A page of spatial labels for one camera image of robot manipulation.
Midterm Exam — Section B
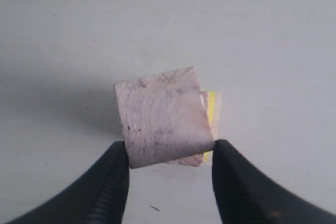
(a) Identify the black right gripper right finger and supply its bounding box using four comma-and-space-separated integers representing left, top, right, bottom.
212, 140, 335, 223

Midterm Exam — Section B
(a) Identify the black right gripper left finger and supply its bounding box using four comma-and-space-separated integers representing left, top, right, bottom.
11, 141, 130, 223

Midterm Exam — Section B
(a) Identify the yellow cube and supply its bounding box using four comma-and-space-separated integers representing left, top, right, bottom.
204, 91, 217, 165

